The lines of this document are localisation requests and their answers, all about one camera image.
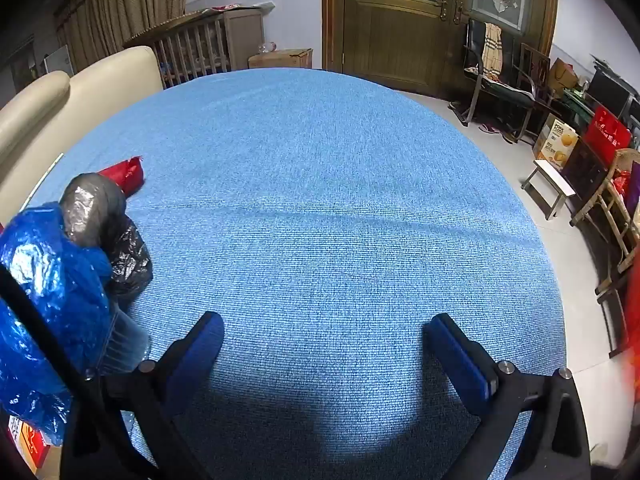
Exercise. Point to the crinkled black plastic bag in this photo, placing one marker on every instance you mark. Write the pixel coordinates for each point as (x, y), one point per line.
(130, 265)

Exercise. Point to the purple cushion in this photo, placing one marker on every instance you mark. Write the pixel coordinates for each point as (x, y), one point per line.
(636, 177)

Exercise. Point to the dark wooden side table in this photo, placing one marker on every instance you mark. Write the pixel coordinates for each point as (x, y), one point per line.
(585, 170)

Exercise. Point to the red plastic wrapper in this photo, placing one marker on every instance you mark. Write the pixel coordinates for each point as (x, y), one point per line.
(127, 175)

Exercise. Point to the beige sofa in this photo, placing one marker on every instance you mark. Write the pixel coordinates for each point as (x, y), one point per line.
(100, 85)

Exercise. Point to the balled black plastic bag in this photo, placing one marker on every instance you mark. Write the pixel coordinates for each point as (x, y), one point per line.
(92, 210)

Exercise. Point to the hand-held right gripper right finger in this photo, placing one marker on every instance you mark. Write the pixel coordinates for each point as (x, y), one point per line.
(460, 355)

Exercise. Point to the clear glass jar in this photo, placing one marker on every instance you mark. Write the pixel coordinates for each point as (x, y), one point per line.
(267, 47)

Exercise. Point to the wooden crib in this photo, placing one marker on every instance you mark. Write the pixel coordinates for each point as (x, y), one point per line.
(195, 50)

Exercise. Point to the wooden rack with bags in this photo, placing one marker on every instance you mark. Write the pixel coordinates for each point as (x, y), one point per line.
(607, 195)

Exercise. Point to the white stool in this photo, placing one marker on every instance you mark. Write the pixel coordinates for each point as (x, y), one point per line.
(550, 175)

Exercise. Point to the orange and white box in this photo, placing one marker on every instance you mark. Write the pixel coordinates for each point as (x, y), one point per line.
(27, 442)

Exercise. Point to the blue tablecloth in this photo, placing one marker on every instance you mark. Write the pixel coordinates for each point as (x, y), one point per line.
(320, 210)

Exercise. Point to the white panel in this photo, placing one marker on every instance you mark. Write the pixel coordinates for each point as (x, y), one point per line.
(57, 62)

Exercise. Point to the dark wooden chair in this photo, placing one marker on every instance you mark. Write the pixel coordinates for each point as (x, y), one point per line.
(617, 330)
(530, 67)

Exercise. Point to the yellow carton box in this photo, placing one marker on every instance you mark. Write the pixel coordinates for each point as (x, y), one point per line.
(557, 142)

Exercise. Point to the striped scarf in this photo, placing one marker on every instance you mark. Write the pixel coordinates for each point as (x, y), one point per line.
(492, 50)

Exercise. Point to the black metal chair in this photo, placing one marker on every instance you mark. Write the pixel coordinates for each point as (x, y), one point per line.
(500, 90)

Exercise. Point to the red gift bag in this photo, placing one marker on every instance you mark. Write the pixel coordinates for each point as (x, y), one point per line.
(607, 135)

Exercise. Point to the brown open cardboard box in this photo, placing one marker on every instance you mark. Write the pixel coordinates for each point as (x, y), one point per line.
(562, 75)

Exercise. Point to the clear plastic cup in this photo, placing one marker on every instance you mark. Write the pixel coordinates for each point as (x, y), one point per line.
(125, 345)

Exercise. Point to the wooden double door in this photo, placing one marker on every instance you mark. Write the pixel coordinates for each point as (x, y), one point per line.
(400, 35)

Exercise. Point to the black monitor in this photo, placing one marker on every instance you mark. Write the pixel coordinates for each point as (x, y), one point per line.
(607, 91)

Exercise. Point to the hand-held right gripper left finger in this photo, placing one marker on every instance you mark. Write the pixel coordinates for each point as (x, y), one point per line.
(199, 347)

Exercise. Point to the beige cabinet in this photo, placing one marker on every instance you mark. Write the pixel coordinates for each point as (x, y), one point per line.
(245, 35)

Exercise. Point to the red patterned paper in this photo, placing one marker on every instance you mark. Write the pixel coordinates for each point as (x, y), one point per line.
(230, 8)

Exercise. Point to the blue plastic bag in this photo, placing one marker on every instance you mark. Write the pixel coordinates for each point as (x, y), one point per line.
(55, 285)

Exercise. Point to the brown curtain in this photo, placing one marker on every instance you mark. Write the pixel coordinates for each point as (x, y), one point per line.
(125, 10)

